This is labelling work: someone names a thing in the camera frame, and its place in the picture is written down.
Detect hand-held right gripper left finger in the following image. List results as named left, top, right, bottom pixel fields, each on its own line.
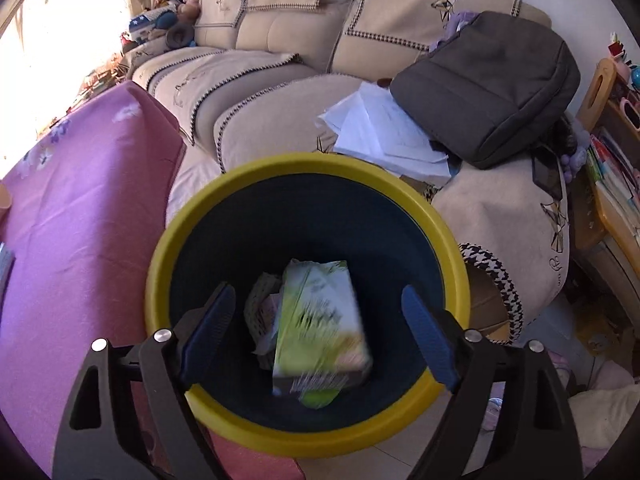
left=52, top=282, right=237, bottom=480

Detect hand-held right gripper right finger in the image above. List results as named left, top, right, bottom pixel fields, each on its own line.
left=401, top=285, right=585, bottom=480

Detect white foam fruit net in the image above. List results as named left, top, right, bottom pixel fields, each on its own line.
left=244, top=272, right=286, bottom=356

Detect white strawberry print carton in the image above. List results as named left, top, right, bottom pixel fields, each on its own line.
left=260, top=294, right=282, bottom=333

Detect green snack box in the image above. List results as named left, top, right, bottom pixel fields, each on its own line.
left=271, top=260, right=375, bottom=408

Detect yellow rimmed dark trash bin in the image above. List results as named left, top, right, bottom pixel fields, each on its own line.
left=145, top=152, right=471, bottom=458

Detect purple floral tablecloth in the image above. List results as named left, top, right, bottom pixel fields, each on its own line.
left=0, top=80, right=306, bottom=480

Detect white cloth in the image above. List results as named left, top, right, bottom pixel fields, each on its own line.
left=565, top=360, right=640, bottom=461

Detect black phone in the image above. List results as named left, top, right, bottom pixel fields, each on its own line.
left=531, top=152, right=565, bottom=200

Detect white papers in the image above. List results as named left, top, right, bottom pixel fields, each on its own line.
left=317, top=81, right=463, bottom=178

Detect row of books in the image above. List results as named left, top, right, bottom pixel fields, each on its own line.
left=585, top=130, right=640, bottom=241

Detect grey backpack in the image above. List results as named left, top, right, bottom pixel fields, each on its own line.
left=389, top=10, right=582, bottom=170

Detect grey round cushion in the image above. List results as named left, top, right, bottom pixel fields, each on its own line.
left=166, top=22, right=196, bottom=48

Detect wooden shelf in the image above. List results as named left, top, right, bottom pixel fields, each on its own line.
left=570, top=57, right=640, bottom=281

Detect beige sofa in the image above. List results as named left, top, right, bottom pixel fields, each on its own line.
left=117, top=0, right=571, bottom=351

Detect purple cloth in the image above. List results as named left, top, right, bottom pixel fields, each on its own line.
left=429, top=10, right=481, bottom=51

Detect blue star print bag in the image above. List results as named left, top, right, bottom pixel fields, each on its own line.
left=129, top=12, right=161, bottom=36

